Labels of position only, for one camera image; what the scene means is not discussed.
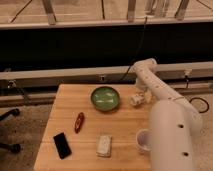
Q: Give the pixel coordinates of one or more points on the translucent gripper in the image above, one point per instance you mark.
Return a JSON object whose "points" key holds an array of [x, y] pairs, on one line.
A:
{"points": [[148, 96]]}

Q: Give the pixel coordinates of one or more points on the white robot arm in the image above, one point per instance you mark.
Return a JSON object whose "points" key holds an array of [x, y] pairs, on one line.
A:
{"points": [[173, 120]]}

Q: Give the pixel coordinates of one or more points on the green ceramic bowl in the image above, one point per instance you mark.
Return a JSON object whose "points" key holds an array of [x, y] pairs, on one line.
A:
{"points": [[105, 98]]}

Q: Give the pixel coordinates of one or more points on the white paper cup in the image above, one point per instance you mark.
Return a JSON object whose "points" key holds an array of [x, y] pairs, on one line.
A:
{"points": [[142, 141]]}

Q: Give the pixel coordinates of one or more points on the wooden table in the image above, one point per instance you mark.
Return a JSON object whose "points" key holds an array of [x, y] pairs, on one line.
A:
{"points": [[121, 125]]}

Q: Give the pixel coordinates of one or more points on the white rectangular sponge block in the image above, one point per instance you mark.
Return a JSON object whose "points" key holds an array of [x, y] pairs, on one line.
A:
{"points": [[104, 146]]}

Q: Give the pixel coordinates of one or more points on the red pocket knife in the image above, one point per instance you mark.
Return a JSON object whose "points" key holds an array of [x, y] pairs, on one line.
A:
{"points": [[78, 123]]}

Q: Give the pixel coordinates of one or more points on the black smartphone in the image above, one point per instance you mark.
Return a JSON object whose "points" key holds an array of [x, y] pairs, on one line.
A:
{"points": [[62, 145]]}

